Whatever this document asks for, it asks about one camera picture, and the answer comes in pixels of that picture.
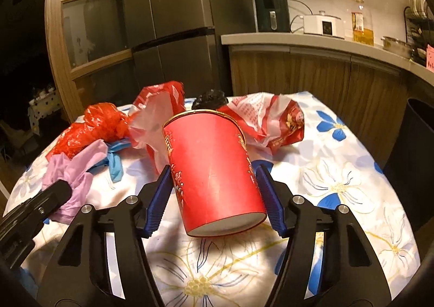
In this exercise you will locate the black air fryer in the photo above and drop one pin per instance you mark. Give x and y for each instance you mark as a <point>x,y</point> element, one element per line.
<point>272,16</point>

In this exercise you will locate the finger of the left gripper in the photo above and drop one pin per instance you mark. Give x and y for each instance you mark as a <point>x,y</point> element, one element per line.
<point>26,220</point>

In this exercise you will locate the red white snack bag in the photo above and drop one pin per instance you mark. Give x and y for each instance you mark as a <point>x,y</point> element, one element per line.
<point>268,121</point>

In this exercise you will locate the wooden lower cabinet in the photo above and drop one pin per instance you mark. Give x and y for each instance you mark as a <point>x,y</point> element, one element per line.
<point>367,95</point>

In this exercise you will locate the floral blue white tablecloth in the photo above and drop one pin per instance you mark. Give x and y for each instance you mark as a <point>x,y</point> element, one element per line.
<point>329,167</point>

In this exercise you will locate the stainless steel bowl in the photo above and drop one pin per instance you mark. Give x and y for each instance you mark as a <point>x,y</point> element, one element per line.
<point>397,46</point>

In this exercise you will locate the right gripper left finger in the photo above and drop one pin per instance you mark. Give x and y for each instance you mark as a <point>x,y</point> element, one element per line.
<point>101,259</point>

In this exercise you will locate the pink utensil caddy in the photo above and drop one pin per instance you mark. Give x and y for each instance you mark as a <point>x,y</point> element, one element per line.
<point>430,58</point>

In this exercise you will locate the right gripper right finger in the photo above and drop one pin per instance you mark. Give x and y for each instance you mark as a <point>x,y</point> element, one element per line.
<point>328,261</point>

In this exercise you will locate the red paper cup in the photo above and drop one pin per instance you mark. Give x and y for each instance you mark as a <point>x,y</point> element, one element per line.
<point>214,180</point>

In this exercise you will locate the cooking oil bottle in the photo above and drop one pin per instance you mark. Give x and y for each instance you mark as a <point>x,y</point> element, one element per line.
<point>362,24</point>

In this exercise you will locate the blue glove on table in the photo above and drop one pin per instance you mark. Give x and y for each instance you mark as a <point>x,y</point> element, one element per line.
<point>112,160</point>

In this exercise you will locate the red plastic bag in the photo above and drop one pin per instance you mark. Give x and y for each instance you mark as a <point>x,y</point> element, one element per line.
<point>102,121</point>

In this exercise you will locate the purple glove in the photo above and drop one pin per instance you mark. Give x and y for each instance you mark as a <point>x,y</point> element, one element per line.
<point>75,173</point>

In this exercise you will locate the wooden glass door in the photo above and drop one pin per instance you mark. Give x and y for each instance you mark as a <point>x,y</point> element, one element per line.
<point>89,54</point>

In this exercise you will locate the red white printed bag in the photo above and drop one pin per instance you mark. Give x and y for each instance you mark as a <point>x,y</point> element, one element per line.
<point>154,106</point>

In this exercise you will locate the dark grey refrigerator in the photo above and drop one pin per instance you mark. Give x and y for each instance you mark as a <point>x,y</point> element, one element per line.
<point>180,40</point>

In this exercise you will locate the white electric cooker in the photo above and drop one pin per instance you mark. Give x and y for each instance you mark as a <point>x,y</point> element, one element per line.
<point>323,24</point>

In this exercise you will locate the black trash bin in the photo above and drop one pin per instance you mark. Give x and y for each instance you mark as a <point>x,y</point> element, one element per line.
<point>409,168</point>

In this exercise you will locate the black dish rack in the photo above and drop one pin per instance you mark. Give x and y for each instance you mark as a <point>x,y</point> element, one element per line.
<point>419,28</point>

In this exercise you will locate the small black crumpled bag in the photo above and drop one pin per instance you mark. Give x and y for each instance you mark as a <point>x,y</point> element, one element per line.
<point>211,99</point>

